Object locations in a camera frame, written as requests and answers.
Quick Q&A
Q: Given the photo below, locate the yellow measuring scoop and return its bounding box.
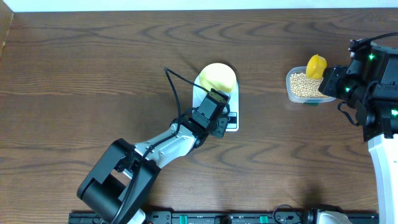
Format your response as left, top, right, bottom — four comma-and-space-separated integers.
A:
305, 54, 327, 79

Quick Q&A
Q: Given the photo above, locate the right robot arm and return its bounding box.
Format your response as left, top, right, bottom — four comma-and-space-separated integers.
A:
319, 38, 397, 223

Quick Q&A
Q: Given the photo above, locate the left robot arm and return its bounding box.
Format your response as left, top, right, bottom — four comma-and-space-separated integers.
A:
76, 89, 229, 223

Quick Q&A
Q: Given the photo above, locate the white digital kitchen scale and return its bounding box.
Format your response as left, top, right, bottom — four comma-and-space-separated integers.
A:
192, 76, 239, 131

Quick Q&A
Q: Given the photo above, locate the yellow plastic bowl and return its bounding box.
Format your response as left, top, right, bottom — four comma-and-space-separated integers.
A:
199, 63, 237, 93

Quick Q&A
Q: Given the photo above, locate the soybeans pile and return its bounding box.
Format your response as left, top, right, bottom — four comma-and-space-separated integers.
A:
290, 73, 326, 98

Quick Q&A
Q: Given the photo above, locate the clear plastic container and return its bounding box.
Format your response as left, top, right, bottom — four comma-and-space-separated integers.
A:
286, 67, 335, 104

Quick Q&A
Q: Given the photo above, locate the black left camera cable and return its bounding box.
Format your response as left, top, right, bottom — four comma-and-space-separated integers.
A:
108, 66, 215, 224

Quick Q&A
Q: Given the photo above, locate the black camera cable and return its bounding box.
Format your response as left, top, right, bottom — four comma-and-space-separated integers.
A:
108, 66, 215, 224
348, 32, 398, 50

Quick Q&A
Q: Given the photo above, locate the black right camera cable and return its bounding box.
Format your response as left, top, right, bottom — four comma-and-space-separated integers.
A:
348, 32, 398, 50

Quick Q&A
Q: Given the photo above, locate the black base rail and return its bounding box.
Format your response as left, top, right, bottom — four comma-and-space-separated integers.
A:
68, 203, 380, 224

